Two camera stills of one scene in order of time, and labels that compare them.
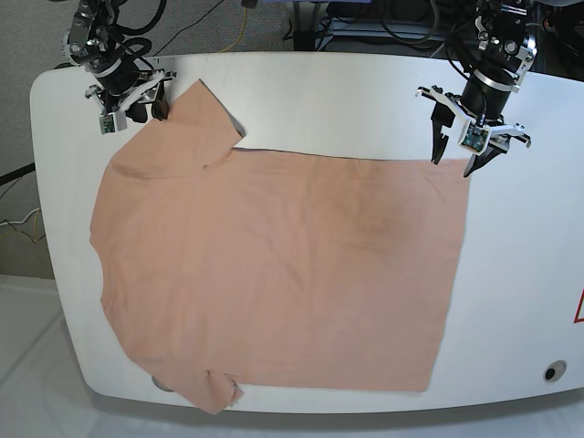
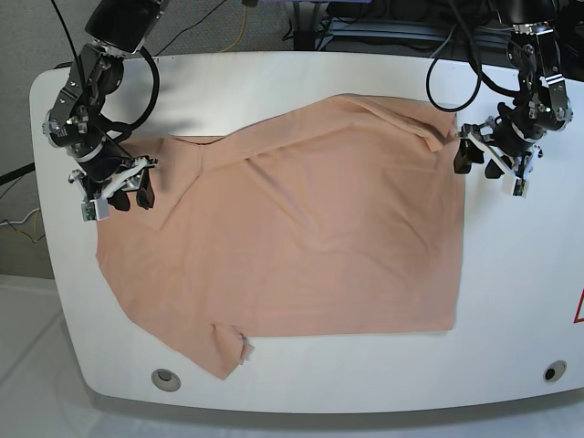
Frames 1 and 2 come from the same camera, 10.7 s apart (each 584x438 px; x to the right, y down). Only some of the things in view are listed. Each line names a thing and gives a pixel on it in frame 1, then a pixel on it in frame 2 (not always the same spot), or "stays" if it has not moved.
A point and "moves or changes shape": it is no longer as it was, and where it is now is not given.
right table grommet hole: (555, 370) stays
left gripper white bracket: (146, 91) to (134, 175)
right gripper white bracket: (475, 134) to (476, 142)
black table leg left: (30, 168) stays
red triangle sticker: (579, 312) stays
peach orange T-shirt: (228, 270) moves or changes shape
